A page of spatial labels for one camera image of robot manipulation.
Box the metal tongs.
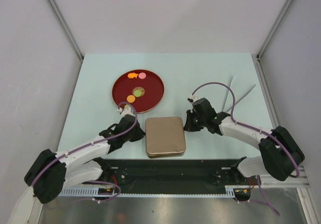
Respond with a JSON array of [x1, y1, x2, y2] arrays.
[[221, 75, 256, 112]]

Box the round red plate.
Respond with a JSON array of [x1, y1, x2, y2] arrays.
[[112, 69, 165, 114]]

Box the gold tin lid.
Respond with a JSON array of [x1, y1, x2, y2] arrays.
[[145, 117, 186, 158]]

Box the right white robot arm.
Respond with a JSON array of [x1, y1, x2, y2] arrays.
[[184, 96, 305, 184]]

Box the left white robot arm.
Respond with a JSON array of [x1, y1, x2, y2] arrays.
[[24, 115, 145, 204]]

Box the orange round cookie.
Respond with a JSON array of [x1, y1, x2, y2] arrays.
[[126, 95, 136, 103]]

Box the gold square cookie tin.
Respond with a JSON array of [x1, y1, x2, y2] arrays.
[[147, 153, 184, 159]]

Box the orange fish cookie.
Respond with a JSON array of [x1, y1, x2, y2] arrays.
[[127, 72, 138, 79]]

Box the pink round cookie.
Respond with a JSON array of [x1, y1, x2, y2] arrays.
[[138, 72, 146, 79]]

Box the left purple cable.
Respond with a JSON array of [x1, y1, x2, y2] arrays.
[[30, 101, 138, 204]]

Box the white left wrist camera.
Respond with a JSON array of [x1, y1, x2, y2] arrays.
[[117, 107, 134, 117]]

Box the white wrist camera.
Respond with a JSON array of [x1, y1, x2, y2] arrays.
[[187, 95, 200, 104], [117, 107, 134, 117]]

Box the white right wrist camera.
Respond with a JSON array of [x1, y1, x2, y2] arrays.
[[187, 95, 200, 104]]

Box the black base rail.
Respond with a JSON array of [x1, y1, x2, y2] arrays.
[[75, 158, 261, 194]]

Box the right aluminium frame post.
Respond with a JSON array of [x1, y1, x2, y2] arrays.
[[257, 0, 304, 59]]

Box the aluminium frame post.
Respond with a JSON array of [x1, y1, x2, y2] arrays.
[[37, 0, 84, 60], [257, 0, 304, 59]]

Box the white cable duct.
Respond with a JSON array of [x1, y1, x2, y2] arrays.
[[59, 185, 119, 197]]

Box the left aluminium frame post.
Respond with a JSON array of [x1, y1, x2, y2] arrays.
[[37, 0, 84, 60]]

